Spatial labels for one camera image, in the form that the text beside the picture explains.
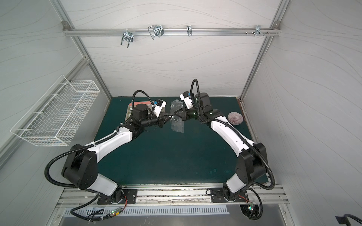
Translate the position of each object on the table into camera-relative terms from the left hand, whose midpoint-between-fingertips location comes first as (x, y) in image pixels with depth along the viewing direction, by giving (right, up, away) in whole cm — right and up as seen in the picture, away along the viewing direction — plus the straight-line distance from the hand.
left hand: (172, 116), depth 79 cm
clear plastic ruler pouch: (+2, -3, -2) cm, 5 cm away
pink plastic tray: (-38, +3, +32) cm, 50 cm away
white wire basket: (-57, -2, -13) cm, 59 cm away
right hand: (+1, +2, -2) cm, 3 cm away
